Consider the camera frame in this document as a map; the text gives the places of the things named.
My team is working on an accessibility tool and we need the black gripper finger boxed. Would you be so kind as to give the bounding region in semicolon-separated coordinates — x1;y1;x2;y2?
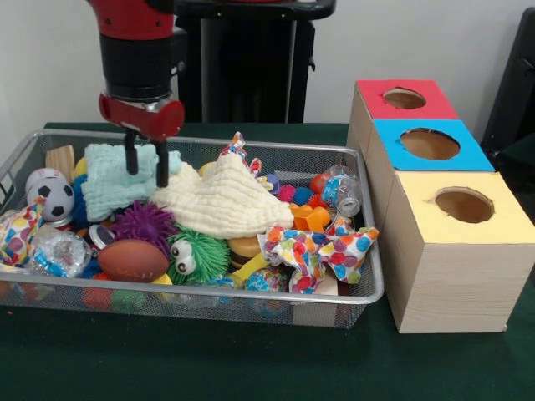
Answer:
154;138;171;189
124;130;140;175

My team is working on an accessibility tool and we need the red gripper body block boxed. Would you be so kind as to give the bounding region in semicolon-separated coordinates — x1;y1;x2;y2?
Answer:
98;92;186;142

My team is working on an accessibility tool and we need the mint green waffle cloth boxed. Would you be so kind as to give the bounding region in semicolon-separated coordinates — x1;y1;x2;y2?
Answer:
82;142;183;223

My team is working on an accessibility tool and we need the cream yellow waffle cloth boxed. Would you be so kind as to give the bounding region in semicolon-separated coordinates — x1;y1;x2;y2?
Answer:
150;153;296;240

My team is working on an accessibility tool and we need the colourful dotted fabric strip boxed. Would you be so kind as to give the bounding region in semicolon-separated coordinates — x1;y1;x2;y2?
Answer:
219;132;262;175

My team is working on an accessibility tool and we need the clear mesh bin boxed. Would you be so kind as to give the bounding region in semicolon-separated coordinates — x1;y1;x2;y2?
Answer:
0;129;385;328

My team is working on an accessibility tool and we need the wooden box with three holes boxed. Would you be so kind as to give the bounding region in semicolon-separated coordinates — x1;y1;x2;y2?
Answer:
347;80;535;335

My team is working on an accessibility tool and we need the purple spiky ball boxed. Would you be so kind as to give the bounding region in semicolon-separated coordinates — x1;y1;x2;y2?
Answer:
111;203;178;257

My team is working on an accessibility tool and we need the pale wooden cube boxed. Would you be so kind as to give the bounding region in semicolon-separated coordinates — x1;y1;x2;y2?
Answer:
45;145;77;183

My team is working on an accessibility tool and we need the blue fuzzy ball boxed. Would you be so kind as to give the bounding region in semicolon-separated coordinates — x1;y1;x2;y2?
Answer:
70;174;93;228

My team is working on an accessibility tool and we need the silver drink can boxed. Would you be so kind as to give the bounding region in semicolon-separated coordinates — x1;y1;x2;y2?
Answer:
88;224;116;251

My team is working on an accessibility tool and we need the white baseball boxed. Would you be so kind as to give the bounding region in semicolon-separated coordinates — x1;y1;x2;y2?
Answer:
25;167;66;190

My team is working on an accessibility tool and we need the black white soccer ball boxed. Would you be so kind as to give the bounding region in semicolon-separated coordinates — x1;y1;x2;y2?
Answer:
27;177;76;224

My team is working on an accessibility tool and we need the large green fuzzy ball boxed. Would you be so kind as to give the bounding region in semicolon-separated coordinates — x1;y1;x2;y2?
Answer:
167;226;232;287

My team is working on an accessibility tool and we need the brown football toy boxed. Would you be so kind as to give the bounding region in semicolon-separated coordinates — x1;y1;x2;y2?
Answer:
97;240;170;283

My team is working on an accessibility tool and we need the tan hamburger toy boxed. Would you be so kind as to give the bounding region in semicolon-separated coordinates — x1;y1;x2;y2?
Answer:
227;236;263;270

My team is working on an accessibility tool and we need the colourful polka dot fabric toy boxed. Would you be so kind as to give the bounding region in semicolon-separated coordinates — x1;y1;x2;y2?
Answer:
0;198;47;268

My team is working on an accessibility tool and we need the blue globe ball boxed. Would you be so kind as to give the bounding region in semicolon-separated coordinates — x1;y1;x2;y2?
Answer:
245;267;290;315

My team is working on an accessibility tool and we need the orange plastic block toy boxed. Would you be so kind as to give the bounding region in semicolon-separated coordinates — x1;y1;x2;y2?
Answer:
291;203;332;234

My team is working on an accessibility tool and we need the small clear plastic bottle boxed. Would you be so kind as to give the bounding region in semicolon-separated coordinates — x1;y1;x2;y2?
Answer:
320;165;363;219

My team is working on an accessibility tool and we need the colourful patchwork fabric toy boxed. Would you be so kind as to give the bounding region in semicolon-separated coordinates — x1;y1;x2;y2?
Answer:
262;219;380;296

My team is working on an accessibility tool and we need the dark green table cloth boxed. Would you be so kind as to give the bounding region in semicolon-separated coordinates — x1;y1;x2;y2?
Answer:
0;121;535;401

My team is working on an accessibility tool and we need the black equipment stand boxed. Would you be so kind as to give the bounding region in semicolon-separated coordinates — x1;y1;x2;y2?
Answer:
483;7;535;164

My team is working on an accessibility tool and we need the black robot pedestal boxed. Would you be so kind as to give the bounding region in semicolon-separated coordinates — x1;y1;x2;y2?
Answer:
171;0;337;124

